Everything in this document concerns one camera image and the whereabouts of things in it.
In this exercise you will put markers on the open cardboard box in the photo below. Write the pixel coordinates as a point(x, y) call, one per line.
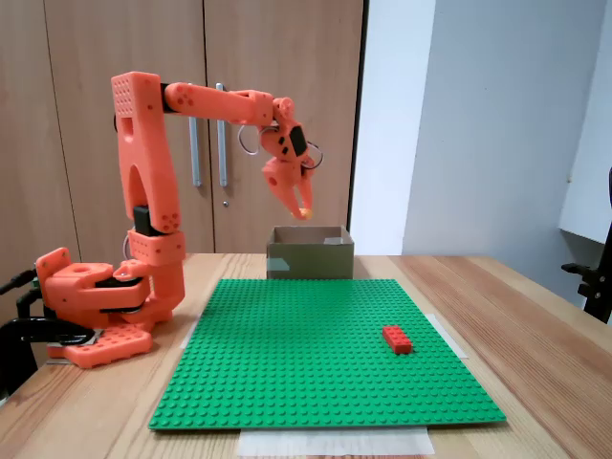
point(315, 258)

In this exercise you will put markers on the wide masking tape strip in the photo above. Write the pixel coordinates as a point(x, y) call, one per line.
point(334, 442)

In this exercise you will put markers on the black camera stand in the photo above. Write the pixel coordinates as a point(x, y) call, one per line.
point(597, 287)

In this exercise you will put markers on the red lego block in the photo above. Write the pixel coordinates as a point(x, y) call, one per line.
point(397, 339)

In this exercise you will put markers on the wooden cabinet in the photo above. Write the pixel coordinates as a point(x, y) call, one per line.
point(287, 48)

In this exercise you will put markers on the small masking tape strip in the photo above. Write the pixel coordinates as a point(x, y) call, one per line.
point(190, 337)

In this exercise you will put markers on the white furniture panel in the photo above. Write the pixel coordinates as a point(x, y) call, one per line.
point(593, 143)

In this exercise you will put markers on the black table clamp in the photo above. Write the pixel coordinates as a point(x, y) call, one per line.
point(43, 328)

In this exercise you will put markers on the yellow lego block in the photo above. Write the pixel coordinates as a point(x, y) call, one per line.
point(308, 214)

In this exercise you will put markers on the green lego baseplate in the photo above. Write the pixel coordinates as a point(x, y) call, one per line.
point(311, 373)

